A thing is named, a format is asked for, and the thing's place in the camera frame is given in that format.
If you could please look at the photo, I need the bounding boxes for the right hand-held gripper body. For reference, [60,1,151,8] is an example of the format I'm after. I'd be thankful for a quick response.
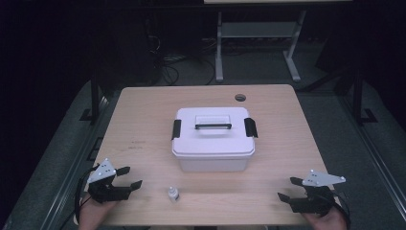
[290,169,347,218]

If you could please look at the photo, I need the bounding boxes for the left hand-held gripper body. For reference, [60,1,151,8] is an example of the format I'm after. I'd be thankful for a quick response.
[86,157,133,204]

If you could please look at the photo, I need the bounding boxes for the small silver metal object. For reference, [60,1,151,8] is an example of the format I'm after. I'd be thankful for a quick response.
[168,186,180,204]

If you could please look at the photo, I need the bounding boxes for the white plastic storage box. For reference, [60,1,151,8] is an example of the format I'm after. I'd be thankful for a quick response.
[177,154,252,173]

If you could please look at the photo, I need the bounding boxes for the white box lid black handle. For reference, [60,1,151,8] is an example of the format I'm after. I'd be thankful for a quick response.
[170,106,259,159]

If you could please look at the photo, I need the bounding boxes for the person's right hand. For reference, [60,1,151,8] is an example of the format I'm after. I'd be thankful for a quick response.
[302,204,349,230]

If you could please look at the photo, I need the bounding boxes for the person's left hand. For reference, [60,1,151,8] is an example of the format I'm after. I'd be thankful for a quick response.
[78,195,120,230]

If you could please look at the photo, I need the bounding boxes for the grey metal-legged table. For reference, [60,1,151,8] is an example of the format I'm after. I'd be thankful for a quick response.
[203,0,353,83]

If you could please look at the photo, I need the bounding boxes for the left hand-held gripper black cable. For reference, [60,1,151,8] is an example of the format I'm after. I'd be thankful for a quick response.
[58,164,101,230]

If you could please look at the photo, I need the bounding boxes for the hand-held gripper black cable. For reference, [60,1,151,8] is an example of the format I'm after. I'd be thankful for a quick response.
[58,164,101,230]
[331,191,352,228]

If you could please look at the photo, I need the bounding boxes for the right hand-held gripper black cable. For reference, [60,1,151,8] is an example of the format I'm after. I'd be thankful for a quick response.
[331,191,352,228]

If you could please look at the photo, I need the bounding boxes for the aluminium frame rail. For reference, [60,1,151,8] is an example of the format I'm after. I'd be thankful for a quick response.
[338,92,406,223]
[39,92,124,230]

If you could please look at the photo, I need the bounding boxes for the black metal stand post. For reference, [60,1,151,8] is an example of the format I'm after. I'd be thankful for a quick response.
[350,68,379,127]
[79,68,108,126]

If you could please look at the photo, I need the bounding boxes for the tangle of black floor cables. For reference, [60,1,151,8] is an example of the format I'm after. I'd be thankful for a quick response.
[145,33,218,86]

